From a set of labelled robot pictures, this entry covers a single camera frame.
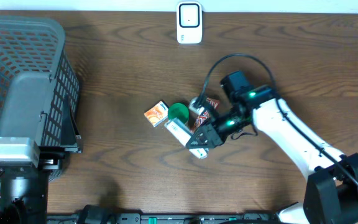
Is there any white barcode scanner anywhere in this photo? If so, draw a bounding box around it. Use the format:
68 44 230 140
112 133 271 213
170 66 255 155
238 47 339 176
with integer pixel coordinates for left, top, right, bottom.
177 1 203 44

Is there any orange chocolate bar wrapper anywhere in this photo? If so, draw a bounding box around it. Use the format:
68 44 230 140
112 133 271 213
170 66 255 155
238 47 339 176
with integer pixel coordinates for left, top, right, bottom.
190 97 220 133

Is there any small orange box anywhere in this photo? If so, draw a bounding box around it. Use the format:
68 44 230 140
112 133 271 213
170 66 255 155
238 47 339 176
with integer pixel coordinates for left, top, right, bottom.
144 100 169 127

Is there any grey plastic mesh basket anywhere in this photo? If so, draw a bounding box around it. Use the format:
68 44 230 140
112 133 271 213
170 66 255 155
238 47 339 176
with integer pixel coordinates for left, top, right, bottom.
0 14 81 191

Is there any green lid jar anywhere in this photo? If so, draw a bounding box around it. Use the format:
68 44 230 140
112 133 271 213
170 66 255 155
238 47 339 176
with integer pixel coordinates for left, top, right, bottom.
168 103 190 124

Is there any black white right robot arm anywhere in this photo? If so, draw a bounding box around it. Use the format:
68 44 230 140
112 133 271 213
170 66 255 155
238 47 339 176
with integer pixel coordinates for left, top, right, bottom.
186 86 358 223

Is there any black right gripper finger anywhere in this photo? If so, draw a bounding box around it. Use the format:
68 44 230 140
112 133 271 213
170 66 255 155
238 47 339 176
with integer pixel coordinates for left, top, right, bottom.
188 96 212 115
185 124 224 149

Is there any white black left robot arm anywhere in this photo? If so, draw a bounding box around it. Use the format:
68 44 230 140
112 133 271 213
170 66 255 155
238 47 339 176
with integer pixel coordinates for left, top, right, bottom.
0 99 82 223

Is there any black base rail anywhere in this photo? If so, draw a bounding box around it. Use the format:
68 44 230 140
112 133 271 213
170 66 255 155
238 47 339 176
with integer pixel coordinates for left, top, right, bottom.
46 205 280 224

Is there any white green toothpaste box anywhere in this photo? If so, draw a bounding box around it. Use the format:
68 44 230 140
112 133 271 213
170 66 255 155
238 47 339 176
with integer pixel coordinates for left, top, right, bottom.
164 118 208 159

